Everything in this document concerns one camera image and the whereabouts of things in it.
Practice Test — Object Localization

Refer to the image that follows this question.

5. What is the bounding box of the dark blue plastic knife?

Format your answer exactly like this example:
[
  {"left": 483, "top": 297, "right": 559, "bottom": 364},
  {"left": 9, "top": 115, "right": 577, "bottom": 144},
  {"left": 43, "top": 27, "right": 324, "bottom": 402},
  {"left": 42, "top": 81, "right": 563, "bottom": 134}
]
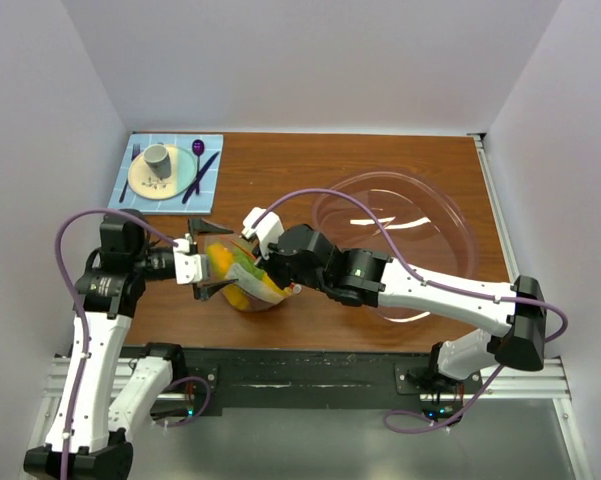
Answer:
[{"left": 182, "top": 152, "right": 220, "bottom": 204}]

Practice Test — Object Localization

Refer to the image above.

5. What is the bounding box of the large clear plastic bowl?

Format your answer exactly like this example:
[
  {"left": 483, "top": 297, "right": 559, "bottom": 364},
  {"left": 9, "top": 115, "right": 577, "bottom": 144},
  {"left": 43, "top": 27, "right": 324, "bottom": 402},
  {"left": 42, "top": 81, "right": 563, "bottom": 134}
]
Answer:
[{"left": 311, "top": 170, "right": 481, "bottom": 324}]

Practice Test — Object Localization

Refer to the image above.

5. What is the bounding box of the grey cup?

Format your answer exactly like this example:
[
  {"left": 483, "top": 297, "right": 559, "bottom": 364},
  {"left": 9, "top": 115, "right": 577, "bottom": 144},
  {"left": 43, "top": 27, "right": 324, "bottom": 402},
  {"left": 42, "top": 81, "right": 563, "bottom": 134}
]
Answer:
[{"left": 143, "top": 144, "right": 172, "bottom": 179}]

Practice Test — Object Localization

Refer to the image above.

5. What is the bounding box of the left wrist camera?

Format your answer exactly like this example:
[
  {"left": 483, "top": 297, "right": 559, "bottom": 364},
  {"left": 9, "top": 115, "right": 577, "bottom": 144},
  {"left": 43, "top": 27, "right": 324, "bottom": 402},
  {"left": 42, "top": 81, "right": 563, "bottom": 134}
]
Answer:
[{"left": 172, "top": 238, "right": 211, "bottom": 285}]

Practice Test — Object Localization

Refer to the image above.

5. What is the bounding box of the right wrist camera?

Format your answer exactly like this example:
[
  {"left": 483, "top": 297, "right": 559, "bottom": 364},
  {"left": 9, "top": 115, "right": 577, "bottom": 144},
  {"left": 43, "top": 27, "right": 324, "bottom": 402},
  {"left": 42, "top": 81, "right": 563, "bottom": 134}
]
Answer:
[{"left": 241, "top": 207, "right": 284, "bottom": 260}]

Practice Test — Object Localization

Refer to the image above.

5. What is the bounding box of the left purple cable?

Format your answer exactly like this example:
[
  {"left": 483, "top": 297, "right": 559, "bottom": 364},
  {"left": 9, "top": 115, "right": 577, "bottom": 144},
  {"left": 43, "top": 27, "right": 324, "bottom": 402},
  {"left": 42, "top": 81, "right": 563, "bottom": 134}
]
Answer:
[{"left": 53, "top": 207, "right": 212, "bottom": 480}]

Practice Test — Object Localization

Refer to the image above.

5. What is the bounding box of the clear zip top bag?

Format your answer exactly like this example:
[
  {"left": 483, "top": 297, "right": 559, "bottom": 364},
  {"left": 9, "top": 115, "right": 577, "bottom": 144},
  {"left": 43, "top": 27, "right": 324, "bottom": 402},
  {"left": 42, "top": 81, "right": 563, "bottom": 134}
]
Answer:
[{"left": 204, "top": 234, "right": 302, "bottom": 312}]

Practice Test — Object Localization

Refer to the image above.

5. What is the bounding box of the purple plastic spoon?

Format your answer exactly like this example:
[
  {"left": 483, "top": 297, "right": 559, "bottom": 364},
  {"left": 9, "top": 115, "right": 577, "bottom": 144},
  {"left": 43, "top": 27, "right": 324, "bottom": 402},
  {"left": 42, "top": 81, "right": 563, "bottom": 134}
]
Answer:
[{"left": 192, "top": 139, "right": 205, "bottom": 175}]

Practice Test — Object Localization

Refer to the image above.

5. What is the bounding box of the dark blue plastic fork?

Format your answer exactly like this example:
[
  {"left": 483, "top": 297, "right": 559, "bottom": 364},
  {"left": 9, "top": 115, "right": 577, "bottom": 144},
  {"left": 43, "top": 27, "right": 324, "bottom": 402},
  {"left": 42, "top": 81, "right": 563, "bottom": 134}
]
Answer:
[{"left": 116, "top": 143, "right": 142, "bottom": 204}]

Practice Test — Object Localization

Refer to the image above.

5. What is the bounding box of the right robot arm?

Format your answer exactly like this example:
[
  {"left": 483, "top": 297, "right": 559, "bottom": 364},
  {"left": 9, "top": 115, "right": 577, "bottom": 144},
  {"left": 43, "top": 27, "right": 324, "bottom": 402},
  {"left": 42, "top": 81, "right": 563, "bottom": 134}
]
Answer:
[{"left": 255, "top": 224, "right": 546, "bottom": 393}]

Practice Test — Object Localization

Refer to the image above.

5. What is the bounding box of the aluminium rail frame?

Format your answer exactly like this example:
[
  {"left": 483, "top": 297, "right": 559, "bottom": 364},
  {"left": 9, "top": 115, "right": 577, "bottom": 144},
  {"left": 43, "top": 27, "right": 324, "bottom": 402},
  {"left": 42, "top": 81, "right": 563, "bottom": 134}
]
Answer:
[{"left": 17, "top": 132, "right": 594, "bottom": 480}]

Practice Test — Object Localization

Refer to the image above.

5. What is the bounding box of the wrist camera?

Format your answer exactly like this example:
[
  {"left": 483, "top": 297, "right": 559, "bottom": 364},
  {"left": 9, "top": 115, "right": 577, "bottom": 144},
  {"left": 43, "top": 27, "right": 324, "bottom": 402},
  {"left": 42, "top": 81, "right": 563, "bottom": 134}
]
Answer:
[
  {"left": 241, "top": 207, "right": 284, "bottom": 260},
  {"left": 172, "top": 238, "right": 211, "bottom": 285}
]

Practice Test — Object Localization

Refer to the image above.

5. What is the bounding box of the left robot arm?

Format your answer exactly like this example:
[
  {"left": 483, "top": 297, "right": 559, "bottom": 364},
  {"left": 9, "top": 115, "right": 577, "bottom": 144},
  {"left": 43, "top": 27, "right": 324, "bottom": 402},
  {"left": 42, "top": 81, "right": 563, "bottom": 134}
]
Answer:
[{"left": 23, "top": 208, "right": 226, "bottom": 479}]

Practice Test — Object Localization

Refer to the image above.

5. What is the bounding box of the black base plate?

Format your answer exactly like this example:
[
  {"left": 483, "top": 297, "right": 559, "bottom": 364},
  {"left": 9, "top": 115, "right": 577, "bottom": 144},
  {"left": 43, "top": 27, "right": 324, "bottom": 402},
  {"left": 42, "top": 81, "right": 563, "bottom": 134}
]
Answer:
[{"left": 117, "top": 347, "right": 484, "bottom": 419}]

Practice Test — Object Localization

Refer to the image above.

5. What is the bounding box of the blue checked placemat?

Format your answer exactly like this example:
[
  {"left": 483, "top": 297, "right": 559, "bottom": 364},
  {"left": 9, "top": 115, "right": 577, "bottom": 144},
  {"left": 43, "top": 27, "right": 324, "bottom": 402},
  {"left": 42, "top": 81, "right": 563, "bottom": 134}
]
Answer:
[{"left": 108, "top": 133, "right": 224, "bottom": 215}]

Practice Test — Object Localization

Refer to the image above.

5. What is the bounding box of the beige and green plate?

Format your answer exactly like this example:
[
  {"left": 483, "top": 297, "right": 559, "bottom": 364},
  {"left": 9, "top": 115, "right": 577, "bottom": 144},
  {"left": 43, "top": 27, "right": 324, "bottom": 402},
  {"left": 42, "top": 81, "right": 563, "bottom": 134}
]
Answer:
[{"left": 127, "top": 144, "right": 198, "bottom": 201}]

